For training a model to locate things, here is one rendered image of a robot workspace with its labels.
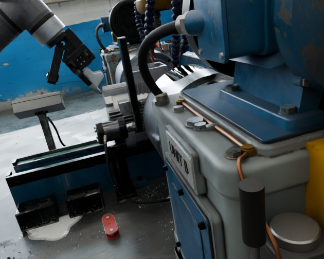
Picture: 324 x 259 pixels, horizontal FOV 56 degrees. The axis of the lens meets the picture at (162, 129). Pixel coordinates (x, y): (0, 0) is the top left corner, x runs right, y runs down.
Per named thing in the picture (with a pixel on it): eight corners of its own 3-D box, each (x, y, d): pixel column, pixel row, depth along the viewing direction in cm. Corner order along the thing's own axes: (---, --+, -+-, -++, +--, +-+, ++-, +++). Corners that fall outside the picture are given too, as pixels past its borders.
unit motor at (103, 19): (147, 78, 177) (134, 1, 162) (162, 90, 147) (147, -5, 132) (104, 88, 172) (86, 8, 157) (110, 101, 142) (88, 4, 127)
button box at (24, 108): (66, 109, 117) (63, 96, 118) (62, 103, 111) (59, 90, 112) (19, 119, 114) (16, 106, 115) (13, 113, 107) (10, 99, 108)
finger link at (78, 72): (92, 84, 93) (71, 61, 89) (88, 87, 93) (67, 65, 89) (91, 81, 97) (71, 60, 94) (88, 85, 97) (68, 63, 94)
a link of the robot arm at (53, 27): (30, 36, 85) (34, 35, 93) (43, 50, 87) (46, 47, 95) (54, 14, 84) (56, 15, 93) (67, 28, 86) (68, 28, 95)
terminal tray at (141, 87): (162, 82, 102) (159, 61, 100) (171, 89, 93) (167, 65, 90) (127, 90, 100) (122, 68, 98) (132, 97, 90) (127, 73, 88)
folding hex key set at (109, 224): (120, 237, 75) (119, 230, 74) (107, 241, 74) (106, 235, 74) (113, 217, 83) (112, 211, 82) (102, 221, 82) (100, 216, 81)
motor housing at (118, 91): (165, 122, 112) (157, 70, 105) (181, 140, 94) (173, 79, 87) (111, 134, 108) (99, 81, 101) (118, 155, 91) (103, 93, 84)
